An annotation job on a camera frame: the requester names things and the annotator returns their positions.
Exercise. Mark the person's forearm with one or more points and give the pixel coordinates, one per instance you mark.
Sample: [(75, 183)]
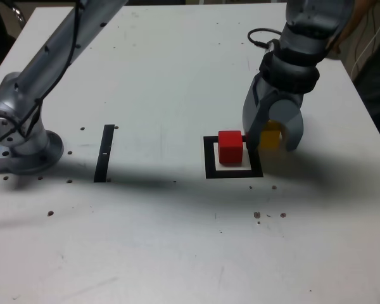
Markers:
[(358, 16)]

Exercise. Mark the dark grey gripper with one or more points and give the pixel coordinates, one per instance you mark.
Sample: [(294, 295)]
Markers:
[(282, 93)]

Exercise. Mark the red cube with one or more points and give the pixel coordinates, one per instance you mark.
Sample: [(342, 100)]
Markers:
[(230, 149)]

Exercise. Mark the black tape square outline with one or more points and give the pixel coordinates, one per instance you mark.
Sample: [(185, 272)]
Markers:
[(209, 158)]

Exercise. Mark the black tape strip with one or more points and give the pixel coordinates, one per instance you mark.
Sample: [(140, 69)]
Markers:
[(103, 158)]

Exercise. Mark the person's hand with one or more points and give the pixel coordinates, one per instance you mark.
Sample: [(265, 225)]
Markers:
[(336, 46)]

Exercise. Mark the yellow cube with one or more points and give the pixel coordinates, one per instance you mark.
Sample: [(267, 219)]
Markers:
[(270, 137)]

